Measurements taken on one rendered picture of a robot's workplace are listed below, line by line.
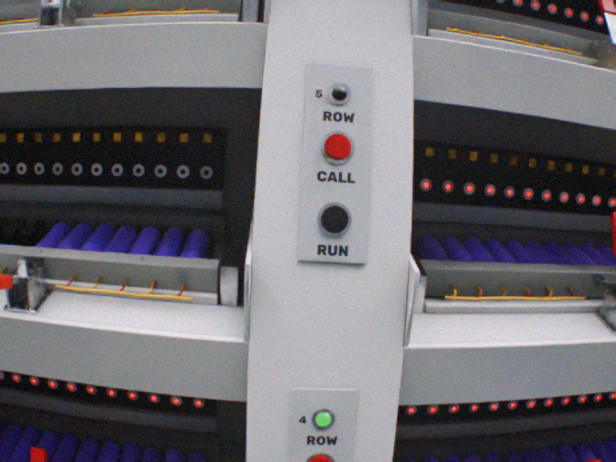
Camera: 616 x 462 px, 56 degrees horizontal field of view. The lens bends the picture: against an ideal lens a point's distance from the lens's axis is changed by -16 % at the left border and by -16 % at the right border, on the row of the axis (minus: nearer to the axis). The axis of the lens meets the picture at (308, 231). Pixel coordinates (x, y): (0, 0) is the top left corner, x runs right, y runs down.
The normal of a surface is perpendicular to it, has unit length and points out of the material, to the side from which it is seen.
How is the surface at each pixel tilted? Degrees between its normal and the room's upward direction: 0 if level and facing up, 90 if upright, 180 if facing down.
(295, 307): 90
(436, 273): 110
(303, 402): 90
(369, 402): 90
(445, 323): 20
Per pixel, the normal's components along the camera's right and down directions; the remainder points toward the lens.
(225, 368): 0.04, 0.31
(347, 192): 0.06, -0.04
